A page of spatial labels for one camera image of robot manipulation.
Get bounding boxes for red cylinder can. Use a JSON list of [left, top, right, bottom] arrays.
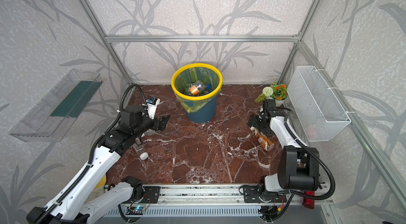
[[302, 191, 315, 209]]

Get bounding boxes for pepsi blue label bottle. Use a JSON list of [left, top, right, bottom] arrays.
[[195, 80, 212, 95]]

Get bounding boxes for clear crushed bottle white cap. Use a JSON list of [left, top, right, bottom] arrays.
[[142, 129, 156, 137]]

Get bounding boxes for potted artificial flower plant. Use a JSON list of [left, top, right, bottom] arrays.
[[255, 83, 288, 107]]

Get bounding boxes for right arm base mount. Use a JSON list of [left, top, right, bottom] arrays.
[[239, 184, 287, 204]]

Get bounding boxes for circuit board with wires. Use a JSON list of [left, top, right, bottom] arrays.
[[125, 194, 151, 215], [258, 206, 285, 223]]

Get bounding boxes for orange label orange cap bottle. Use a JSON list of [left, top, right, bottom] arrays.
[[188, 85, 200, 96]]

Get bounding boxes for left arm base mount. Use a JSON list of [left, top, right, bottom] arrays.
[[125, 186, 161, 204]]

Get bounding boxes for aluminium frame crossbar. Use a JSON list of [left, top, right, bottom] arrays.
[[105, 35, 299, 43]]

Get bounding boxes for blue bin yellow rim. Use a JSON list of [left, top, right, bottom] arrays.
[[171, 63, 223, 125]]

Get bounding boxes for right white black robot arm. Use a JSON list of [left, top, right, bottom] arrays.
[[246, 99, 336, 202]]

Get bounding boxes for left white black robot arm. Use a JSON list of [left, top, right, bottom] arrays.
[[26, 83, 169, 224]]

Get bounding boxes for left circuit board with wires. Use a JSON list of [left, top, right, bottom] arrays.
[[125, 194, 151, 215]]

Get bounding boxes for small clear bottle white cap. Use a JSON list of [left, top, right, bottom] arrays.
[[133, 137, 149, 161]]

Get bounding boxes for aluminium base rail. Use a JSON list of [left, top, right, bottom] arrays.
[[91, 183, 331, 207]]

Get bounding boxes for white wire mesh basket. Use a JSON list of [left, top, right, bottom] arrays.
[[288, 66, 352, 142]]

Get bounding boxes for yellow snack bag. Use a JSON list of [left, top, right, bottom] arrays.
[[94, 175, 106, 190]]

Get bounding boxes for clear acrylic wall shelf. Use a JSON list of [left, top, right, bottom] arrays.
[[9, 69, 103, 143]]

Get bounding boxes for right circuit board with wires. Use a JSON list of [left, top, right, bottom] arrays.
[[258, 206, 285, 223]]

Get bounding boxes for brown tea bottle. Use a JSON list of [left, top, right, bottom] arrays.
[[250, 126, 274, 152]]

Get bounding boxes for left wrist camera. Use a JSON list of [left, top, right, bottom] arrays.
[[146, 96, 160, 119]]

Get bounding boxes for green plastic bin liner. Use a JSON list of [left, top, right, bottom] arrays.
[[174, 67, 221, 114]]

